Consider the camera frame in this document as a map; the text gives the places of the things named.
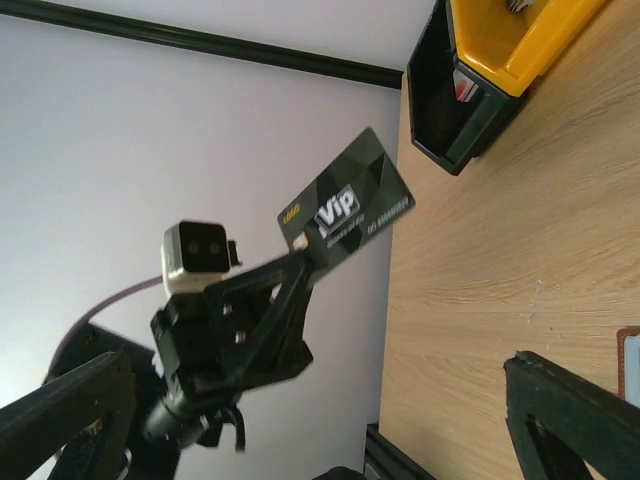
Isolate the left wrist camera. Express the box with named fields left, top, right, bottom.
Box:
left=161, top=220, right=243, bottom=298

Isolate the black VIP logo card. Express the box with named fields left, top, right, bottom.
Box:
left=277, top=127, right=415, bottom=281

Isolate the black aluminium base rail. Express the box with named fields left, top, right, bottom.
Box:
left=363, top=423, right=435, bottom=480

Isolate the left black bin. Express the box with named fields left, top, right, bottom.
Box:
left=406, top=1, right=530, bottom=176

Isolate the red white card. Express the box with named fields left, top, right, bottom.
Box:
left=452, top=69, right=482, bottom=103

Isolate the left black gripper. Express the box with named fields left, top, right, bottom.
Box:
left=142, top=251, right=313, bottom=451

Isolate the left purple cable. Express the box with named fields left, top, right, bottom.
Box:
left=52, top=274, right=169, bottom=361

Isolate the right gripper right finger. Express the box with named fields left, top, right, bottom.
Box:
left=504, top=351, right=639, bottom=479

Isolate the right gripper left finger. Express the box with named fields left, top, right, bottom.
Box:
left=1, top=352, right=136, bottom=479

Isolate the brown leather card holder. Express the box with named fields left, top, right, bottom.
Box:
left=616, top=326, right=639, bottom=407

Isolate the yellow middle bin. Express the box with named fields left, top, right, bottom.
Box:
left=448, top=0, right=604, bottom=97

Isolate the black enclosure frame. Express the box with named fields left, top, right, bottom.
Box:
left=1, top=1, right=402, bottom=90

